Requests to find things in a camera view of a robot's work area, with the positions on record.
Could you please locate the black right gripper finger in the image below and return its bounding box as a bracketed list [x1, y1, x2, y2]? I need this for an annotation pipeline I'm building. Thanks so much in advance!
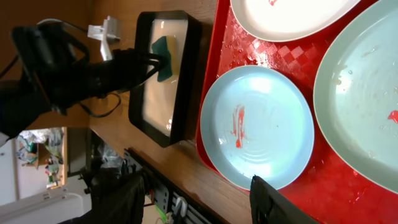
[249, 175, 317, 224]

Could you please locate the white plate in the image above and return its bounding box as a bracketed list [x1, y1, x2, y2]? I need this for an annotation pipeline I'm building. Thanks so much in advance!
[230, 0, 360, 42]

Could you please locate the light blue plate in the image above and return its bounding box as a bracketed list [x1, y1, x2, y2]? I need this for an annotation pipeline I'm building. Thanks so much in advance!
[200, 65, 315, 190]

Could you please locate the cluttered background shelf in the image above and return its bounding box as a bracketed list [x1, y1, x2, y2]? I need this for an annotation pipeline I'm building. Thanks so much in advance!
[16, 127, 68, 189]

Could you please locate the red plastic tray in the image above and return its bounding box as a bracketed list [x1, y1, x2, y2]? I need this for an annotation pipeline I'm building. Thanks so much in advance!
[203, 0, 397, 223]

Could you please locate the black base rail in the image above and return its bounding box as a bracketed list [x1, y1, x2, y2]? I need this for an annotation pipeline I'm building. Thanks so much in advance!
[124, 148, 221, 224]

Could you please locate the black water tray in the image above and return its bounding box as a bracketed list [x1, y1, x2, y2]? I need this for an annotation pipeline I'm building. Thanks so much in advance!
[128, 11, 202, 147]

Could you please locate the green yellow sponge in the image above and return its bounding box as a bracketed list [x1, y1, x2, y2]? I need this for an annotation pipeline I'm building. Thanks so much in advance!
[151, 35, 180, 82]

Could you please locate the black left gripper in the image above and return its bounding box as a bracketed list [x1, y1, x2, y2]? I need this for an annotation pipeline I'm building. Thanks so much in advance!
[11, 22, 169, 113]

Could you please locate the pale green plate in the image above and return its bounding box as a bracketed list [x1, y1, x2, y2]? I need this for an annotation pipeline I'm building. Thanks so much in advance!
[313, 0, 397, 192]

